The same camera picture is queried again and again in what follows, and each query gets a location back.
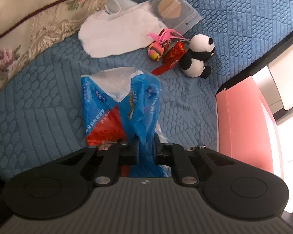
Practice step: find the panda plush toy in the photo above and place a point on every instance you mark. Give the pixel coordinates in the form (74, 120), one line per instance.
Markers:
(200, 49)

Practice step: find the light blue face mask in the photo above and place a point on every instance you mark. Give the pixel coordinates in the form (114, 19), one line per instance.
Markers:
(116, 6)

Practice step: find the floral cream pillow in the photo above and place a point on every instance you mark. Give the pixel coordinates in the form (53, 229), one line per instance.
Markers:
(29, 27)

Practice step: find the beige plastic cabinet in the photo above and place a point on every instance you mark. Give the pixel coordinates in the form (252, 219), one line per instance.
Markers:
(275, 81)

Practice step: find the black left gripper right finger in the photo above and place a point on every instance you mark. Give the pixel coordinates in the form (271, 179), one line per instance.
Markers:
(229, 186)

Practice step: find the clear bag with beige puff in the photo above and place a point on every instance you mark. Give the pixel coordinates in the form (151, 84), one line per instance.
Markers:
(176, 14)

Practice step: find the pink yellow plush toy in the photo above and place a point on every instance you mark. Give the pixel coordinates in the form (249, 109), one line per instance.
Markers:
(162, 41)

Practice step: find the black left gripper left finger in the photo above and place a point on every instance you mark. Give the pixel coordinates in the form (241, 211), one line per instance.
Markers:
(59, 187)

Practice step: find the pink cardboard box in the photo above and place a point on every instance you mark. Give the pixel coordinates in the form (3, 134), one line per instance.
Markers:
(247, 130)

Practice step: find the blue textured sofa cover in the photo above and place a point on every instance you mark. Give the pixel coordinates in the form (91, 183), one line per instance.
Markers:
(75, 73)

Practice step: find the white paper towel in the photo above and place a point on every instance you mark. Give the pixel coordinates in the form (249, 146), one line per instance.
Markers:
(104, 34)

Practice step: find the blue red plastic bag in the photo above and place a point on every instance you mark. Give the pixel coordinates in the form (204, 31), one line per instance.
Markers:
(122, 104)

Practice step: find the red foil packet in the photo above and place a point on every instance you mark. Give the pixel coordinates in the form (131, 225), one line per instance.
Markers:
(171, 58)

